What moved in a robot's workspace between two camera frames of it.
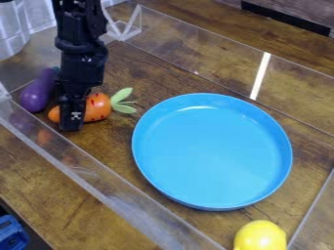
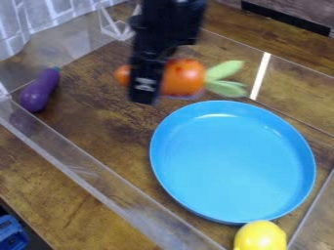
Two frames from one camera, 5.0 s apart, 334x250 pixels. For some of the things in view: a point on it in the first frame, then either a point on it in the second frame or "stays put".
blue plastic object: (15, 237) stays put
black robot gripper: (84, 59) -> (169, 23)
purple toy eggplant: (37, 94) stays put
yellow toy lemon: (260, 234) stays put
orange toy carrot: (98, 106) -> (186, 79)
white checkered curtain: (25, 18) stays put
